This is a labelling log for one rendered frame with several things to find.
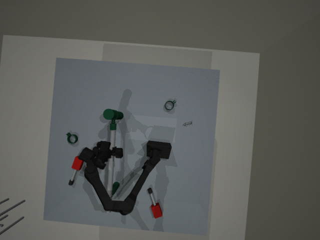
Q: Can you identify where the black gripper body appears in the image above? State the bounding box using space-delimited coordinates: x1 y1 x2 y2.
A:
93 146 123 162

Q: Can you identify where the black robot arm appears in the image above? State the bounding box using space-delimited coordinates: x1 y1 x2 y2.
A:
78 141 161 215

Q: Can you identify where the dark green post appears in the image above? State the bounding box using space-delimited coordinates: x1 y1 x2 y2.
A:
103 109 124 120

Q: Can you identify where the grey metal pipe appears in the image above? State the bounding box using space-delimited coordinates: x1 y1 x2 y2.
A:
105 130 116 213

